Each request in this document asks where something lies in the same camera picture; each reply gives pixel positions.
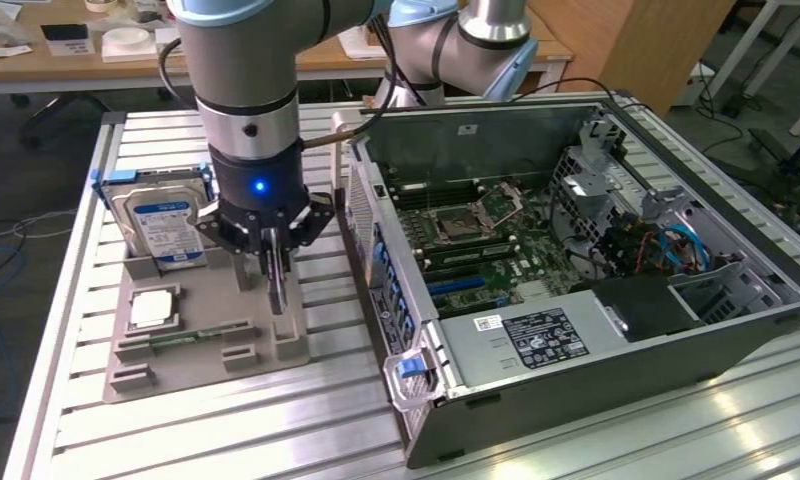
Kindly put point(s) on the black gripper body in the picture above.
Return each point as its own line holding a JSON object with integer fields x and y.
{"x": 260, "y": 175}

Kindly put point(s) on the graphics card with fan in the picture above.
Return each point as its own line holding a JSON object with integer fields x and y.
{"x": 280, "y": 295}

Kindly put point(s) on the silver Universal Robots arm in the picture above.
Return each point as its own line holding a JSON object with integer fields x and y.
{"x": 247, "y": 75}

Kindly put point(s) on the grey parts rack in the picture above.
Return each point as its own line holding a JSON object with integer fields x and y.
{"x": 207, "y": 310}

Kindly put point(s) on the silver CPU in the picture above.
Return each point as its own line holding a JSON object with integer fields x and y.
{"x": 152, "y": 309}

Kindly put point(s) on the CPU socket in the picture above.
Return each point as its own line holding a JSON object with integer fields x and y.
{"x": 459, "y": 225}

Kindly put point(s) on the green RAM stick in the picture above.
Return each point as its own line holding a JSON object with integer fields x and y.
{"x": 180, "y": 339}

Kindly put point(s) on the dark installed RAM stick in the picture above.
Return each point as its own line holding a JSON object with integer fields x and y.
{"x": 473, "y": 250}

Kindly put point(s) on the blue expansion slot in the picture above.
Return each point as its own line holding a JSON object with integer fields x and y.
{"x": 460, "y": 285}

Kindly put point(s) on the open metal socket cover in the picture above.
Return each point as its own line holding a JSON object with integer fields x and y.
{"x": 503, "y": 200}

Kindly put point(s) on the white paper stack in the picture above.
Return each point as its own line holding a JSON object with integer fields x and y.
{"x": 356, "y": 47}

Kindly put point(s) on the green motherboard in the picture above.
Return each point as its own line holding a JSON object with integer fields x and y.
{"x": 527, "y": 265}

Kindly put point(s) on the white box with tape roll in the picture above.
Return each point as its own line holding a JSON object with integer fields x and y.
{"x": 128, "y": 45}

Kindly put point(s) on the blue case latch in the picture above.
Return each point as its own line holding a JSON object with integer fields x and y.
{"x": 411, "y": 367}

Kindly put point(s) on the wooden desk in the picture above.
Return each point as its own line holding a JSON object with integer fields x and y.
{"x": 73, "y": 70}

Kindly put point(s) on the grey power supply unit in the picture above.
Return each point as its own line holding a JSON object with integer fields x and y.
{"x": 500, "y": 345}

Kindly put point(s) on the white box with black top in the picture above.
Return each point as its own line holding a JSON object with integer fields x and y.
{"x": 68, "y": 40}

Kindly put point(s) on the perforated metal drive cage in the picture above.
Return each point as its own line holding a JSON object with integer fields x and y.
{"x": 587, "y": 195}

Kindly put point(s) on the white paper label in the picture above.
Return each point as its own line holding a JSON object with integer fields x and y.
{"x": 6, "y": 51}

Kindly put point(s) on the open grey PC case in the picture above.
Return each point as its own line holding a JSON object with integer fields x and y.
{"x": 574, "y": 395}

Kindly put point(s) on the wooden cabinet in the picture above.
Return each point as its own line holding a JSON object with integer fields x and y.
{"x": 647, "y": 50}

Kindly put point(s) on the metal disk bay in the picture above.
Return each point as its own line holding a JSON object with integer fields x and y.
{"x": 734, "y": 290}

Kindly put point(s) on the hard disk with blue bracket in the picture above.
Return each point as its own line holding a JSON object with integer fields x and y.
{"x": 163, "y": 225}

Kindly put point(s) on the white desk frame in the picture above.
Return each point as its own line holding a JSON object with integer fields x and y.
{"x": 770, "y": 52}

